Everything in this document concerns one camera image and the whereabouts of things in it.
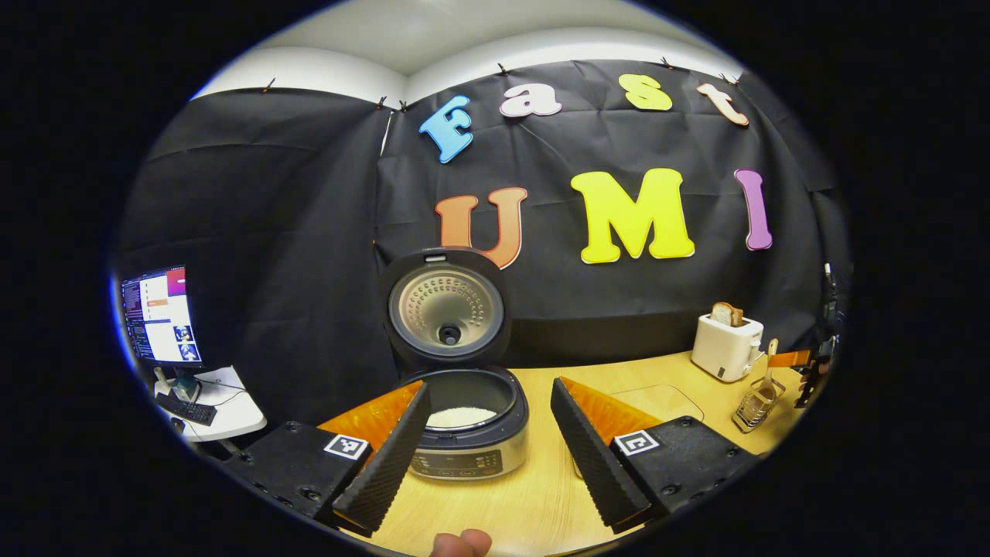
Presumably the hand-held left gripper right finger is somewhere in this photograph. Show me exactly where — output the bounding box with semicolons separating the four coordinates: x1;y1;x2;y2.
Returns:
549;378;763;536

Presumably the white side table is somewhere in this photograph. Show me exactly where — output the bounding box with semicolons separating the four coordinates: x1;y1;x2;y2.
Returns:
159;366;268;442

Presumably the dark grey rice cooker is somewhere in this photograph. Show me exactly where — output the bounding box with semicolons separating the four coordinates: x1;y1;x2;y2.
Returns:
377;248;531;482

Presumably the clear wire chopstick holder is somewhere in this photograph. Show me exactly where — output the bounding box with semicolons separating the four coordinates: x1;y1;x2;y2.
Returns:
732;377;787;433

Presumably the black keyboard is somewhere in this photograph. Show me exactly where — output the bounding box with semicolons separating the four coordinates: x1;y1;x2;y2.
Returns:
155;391;218;426

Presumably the clear plastic rice box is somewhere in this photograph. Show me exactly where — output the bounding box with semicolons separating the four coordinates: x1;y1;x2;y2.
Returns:
571;384;705;480

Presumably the white rice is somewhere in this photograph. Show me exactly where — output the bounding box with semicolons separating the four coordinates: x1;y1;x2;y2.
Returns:
425;406;498;429

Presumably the computer monitor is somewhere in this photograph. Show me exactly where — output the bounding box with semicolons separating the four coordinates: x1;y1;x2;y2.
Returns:
120;265;206;403

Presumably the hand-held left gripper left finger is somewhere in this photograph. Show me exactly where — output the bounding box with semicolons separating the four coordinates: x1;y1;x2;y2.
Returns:
219;381;432;539

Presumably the white toaster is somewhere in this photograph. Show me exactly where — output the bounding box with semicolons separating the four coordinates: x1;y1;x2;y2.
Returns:
691;313;765;383

